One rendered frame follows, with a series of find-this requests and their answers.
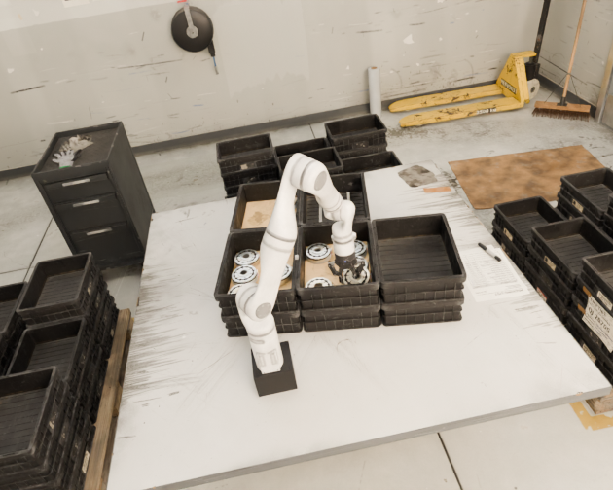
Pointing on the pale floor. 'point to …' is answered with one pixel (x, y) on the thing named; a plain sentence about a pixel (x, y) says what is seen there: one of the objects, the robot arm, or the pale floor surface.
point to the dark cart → (98, 196)
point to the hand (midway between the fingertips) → (347, 278)
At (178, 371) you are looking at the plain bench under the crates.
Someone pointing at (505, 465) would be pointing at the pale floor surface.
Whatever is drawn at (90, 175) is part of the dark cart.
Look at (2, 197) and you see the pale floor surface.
